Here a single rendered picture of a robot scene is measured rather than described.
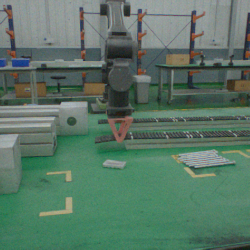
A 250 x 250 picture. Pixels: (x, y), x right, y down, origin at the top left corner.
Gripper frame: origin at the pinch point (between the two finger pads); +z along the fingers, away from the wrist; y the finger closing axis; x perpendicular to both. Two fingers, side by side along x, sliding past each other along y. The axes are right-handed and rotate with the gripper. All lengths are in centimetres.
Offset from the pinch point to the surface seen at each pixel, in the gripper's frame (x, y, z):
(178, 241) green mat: 4.7, 42.6, 2.4
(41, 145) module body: -20.8, 5.4, 0.0
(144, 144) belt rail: 7.1, 1.7, 2.0
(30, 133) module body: -23.4, 4.3, -3.1
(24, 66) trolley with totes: -91, -294, -1
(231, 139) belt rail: 33.0, 1.9, 1.5
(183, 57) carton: 185, -517, -3
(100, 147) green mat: -5.2, -0.7, 3.3
